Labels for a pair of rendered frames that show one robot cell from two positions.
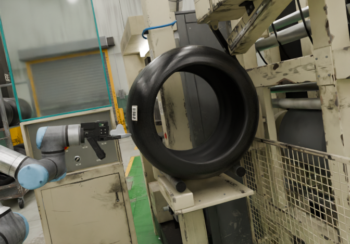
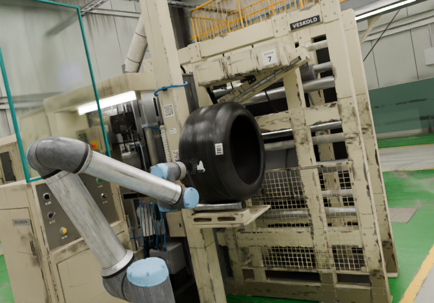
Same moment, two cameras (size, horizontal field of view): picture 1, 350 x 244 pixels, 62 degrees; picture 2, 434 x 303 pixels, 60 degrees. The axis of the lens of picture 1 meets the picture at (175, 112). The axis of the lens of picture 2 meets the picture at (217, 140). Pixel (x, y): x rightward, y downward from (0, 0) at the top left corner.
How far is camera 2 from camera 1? 158 cm
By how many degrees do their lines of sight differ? 45
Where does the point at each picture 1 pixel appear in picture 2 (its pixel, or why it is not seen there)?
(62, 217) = (80, 292)
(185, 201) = (247, 214)
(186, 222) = (208, 255)
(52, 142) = (173, 175)
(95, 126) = (188, 162)
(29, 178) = (192, 198)
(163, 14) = (179, 75)
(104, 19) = not seen: outside the picture
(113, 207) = not seen: hidden behind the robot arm
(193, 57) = (239, 110)
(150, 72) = (221, 118)
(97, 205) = not seen: hidden behind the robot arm
